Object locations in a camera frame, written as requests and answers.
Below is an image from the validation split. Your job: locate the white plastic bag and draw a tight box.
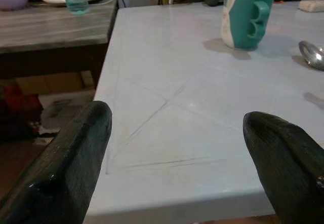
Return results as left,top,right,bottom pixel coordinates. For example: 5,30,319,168
37,92,96,136

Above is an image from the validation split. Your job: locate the cardboard box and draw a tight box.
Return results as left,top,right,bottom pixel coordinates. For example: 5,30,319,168
15,71,95,95

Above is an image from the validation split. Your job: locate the grey wooden side table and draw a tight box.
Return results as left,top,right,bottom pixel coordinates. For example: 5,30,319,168
0,0,119,88

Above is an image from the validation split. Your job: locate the white folded cloth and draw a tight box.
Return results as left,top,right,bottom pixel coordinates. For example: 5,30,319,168
298,0,324,13

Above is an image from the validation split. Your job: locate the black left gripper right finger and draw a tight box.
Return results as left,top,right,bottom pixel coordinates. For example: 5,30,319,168
242,111,324,224

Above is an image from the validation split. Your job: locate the red object under table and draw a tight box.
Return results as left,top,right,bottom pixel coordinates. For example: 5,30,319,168
4,85,43,120

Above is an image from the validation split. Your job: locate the silver metal spoon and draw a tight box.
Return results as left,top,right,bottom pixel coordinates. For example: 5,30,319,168
298,40,324,71

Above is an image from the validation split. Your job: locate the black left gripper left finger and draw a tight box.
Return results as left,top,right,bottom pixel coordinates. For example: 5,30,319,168
0,100,113,224

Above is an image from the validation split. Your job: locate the teal mug with white rabbit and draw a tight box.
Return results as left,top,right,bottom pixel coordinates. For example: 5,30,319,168
220,0,276,49

